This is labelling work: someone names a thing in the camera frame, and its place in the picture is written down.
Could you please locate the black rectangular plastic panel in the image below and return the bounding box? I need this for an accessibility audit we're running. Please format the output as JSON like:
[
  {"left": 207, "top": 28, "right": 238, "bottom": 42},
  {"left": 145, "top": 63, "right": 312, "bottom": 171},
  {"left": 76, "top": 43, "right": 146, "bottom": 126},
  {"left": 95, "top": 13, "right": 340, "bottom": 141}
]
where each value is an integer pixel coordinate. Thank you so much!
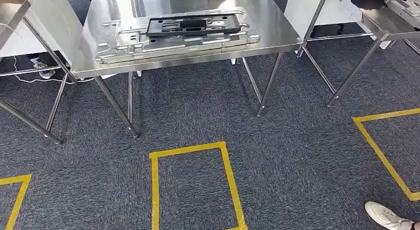
[{"left": 146, "top": 13, "right": 242, "bottom": 38}]

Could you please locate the yellow floor tape square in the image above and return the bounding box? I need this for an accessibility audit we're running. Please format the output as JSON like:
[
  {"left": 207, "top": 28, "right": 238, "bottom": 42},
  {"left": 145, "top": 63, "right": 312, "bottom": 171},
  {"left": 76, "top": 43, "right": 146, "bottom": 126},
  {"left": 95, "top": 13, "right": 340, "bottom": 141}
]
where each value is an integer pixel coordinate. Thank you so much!
[
  {"left": 352, "top": 107, "right": 420, "bottom": 202},
  {"left": 0, "top": 174, "right": 33, "bottom": 230},
  {"left": 149, "top": 141, "right": 249, "bottom": 230}
]

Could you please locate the silver stamped metal tray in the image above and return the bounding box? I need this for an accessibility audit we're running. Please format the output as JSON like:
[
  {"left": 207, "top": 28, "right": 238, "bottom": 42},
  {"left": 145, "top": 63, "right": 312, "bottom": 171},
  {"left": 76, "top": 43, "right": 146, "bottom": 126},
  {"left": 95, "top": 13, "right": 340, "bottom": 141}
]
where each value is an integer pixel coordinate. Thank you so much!
[
  {"left": 384, "top": 0, "right": 420, "bottom": 29},
  {"left": 95, "top": 6, "right": 262, "bottom": 64}
]

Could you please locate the stainless steel table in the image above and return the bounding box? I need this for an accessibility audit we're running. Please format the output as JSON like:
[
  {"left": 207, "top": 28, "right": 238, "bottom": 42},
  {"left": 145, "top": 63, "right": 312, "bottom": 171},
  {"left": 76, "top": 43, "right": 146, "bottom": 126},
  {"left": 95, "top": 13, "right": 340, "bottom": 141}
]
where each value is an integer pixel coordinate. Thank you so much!
[
  {"left": 0, "top": 0, "right": 85, "bottom": 146},
  {"left": 70, "top": 0, "right": 305, "bottom": 139},
  {"left": 283, "top": 0, "right": 420, "bottom": 108}
]

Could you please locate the person's foot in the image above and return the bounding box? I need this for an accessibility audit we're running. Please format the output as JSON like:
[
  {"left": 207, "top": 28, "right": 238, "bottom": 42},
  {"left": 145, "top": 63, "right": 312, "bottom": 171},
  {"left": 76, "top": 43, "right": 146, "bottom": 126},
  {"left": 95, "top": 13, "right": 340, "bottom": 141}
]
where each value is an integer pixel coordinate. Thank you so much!
[
  {"left": 364, "top": 201, "right": 417, "bottom": 230},
  {"left": 29, "top": 55, "right": 57, "bottom": 80}
]

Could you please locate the white cable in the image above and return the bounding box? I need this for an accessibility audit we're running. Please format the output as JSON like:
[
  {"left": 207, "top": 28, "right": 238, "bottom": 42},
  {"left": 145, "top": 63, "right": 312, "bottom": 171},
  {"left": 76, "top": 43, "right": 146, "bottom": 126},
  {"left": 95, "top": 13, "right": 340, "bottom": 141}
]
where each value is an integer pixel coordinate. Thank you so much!
[{"left": 12, "top": 55, "right": 95, "bottom": 84}]

